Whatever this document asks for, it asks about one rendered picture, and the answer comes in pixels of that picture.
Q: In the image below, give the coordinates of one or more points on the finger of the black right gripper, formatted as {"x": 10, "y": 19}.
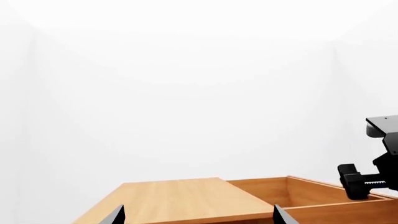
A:
{"x": 353, "y": 184}

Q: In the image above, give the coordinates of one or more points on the wooden table top panel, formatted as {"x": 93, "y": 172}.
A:
{"x": 183, "y": 200}

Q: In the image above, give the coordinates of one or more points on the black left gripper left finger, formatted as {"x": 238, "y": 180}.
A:
{"x": 117, "y": 217}

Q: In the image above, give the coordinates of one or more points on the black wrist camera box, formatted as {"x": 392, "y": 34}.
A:
{"x": 381, "y": 127}

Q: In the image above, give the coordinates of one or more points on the light wooden drawer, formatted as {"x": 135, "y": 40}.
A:
{"x": 314, "y": 193}

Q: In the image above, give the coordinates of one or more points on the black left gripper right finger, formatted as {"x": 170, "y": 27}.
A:
{"x": 280, "y": 217}

